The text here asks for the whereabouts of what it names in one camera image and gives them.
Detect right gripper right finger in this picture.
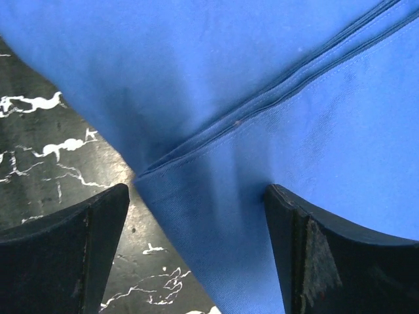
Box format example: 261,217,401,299
264,184,418,314

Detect blue surgical drape cloth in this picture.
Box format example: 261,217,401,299
1,1,418,313

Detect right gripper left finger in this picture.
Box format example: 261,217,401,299
1,184,130,313

